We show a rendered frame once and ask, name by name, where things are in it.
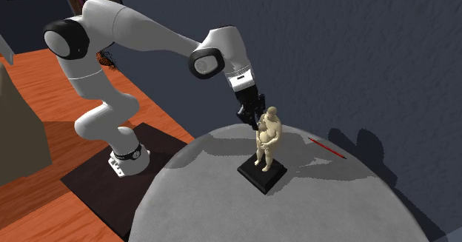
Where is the beige figure on black base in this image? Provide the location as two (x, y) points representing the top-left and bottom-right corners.
(237, 106), (288, 195)

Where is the round grey table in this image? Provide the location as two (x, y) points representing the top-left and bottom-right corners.
(127, 122), (431, 242)

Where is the red pen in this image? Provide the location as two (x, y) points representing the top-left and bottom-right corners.
(307, 136), (347, 160)

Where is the beige furniture piece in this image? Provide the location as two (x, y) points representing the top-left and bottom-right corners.
(0, 61), (53, 187)

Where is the dark robot stand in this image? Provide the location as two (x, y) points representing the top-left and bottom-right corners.
(60, 121), (189, 239)

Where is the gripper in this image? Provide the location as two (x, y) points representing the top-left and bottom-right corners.
(234, 84), (267, 132)

